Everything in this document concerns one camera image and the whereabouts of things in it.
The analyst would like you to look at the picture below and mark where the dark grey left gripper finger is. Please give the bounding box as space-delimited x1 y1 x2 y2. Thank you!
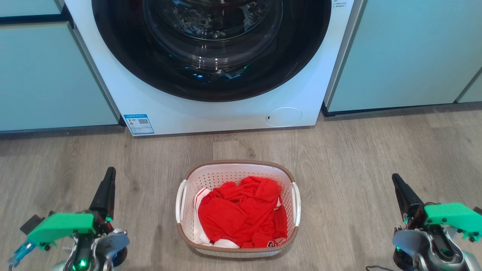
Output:
89 167 116 222

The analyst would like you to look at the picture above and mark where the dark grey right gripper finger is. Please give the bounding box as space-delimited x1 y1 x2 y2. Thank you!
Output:
392 173 425 221

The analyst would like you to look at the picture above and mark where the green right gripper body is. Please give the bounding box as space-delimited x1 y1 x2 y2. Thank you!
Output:
404 202 482 242

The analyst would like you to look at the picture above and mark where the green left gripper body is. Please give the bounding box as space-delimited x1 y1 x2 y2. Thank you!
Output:
27 211 114 250

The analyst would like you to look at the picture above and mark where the white laundry basket brown rim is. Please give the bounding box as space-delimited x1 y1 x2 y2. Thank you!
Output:
175 161 302 259

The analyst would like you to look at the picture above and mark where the blue energy label sticker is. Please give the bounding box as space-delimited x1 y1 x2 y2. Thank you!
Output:
124 114 155 136

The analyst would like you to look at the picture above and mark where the white garment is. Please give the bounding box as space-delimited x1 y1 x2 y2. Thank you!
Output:
193 187 241 249

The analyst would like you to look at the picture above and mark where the pale green cabinet door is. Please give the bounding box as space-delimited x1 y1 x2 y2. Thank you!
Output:
456 69 482 104
0 22 120 132

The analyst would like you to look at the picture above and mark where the white front-load washing machine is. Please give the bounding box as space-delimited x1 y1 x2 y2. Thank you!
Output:
64 0 365 136

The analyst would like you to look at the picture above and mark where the red garment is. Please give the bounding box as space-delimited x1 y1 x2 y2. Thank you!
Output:
197 176 289 249

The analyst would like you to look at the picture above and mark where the right teal cabinet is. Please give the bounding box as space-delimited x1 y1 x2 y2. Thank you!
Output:
325 0 482 113

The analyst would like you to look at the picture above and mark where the round white filter cover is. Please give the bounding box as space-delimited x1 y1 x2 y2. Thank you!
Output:
266 107 303 127

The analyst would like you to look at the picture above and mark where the black round washer door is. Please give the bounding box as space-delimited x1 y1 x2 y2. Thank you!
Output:
92 0 332 102

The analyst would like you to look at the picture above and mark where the pale green cabinet drawer front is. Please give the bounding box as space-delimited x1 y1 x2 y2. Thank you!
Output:
0 0 65 18

